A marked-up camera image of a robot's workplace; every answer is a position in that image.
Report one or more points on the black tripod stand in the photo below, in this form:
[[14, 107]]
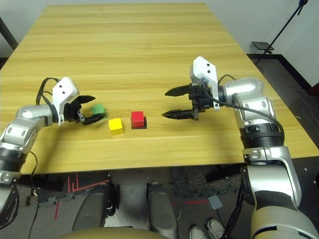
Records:
[[286, 23]]

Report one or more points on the grey robot leg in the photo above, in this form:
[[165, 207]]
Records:
[[162, 209], [93, 206]]

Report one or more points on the black square pad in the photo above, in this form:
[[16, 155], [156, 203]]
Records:
[[145, 123]]

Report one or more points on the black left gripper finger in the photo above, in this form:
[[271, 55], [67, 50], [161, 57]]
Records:
[[86, 99], [93, 119]]

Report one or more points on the red wooden block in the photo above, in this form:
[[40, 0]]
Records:
[[137, 119]]

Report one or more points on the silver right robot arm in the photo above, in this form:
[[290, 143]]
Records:
[[251, 104]]

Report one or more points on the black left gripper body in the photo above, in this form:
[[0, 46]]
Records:
[[72, 112]]

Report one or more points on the white bystander shoe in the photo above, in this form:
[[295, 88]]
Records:
[[215, 227], [197, 232]]

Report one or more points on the black slanted post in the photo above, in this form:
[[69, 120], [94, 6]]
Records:
[[7, 32]]

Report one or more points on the grey foot pedal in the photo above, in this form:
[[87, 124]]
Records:
[[214, 202]]

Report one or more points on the green wooden block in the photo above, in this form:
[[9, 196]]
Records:
[[97, 108]]

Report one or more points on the grey robot right leg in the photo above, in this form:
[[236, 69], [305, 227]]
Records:
[[162, 209]]

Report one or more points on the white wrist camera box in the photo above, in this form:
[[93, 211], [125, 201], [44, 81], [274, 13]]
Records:
[[63, 89], [204, 68]]

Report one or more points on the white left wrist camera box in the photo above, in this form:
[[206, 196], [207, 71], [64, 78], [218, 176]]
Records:
[[63, 89]]

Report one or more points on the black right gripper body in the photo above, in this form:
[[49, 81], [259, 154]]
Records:
[[202, 97]]

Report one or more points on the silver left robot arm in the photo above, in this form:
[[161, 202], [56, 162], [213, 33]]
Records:
[[30, 114]]

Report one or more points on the yellow wooden block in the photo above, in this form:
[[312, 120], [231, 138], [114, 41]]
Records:
[[115, 126]]

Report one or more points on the black table base bar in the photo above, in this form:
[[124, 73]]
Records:
[[221, 174]]

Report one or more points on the grey robot left leg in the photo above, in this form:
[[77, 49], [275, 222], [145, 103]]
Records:
[[93, 206]]

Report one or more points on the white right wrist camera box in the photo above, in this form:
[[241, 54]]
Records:
[[204, 68]]

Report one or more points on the olive robot torso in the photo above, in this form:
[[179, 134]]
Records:
[[109, 234]]

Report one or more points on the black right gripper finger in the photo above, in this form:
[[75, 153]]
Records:
[[178, 91], [180, 114]]

